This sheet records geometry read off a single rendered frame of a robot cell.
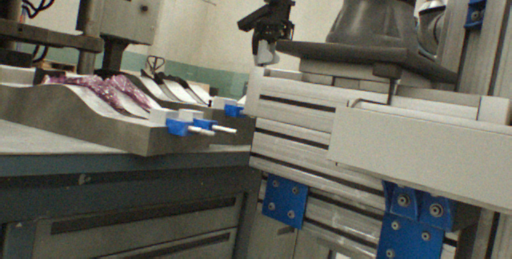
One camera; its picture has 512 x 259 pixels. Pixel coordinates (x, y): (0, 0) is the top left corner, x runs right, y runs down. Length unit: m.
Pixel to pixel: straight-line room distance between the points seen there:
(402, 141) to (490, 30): 0.37
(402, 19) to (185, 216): 0.67
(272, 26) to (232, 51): 8.65
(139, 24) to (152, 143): 1.23
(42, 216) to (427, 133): 0.63
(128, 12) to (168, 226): 1.13
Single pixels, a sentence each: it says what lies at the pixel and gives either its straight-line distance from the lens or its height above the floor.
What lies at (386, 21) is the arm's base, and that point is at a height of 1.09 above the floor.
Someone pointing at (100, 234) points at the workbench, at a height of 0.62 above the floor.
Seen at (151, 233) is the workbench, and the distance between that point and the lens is 1.01.
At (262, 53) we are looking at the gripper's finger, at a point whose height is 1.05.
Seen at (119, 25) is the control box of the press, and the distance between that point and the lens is 1.92.
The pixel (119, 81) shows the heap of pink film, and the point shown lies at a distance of 1.05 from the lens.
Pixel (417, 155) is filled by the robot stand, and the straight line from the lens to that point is 0.50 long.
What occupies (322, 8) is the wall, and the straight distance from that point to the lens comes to 8.73.
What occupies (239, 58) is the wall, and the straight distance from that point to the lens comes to 9.64.
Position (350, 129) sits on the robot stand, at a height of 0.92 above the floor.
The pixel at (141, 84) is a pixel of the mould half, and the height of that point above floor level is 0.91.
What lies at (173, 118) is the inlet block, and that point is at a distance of 0.85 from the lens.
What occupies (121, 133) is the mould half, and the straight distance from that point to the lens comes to 0.82.
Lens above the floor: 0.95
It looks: 3 degrees down
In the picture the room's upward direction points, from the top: 10 degrees clockwise
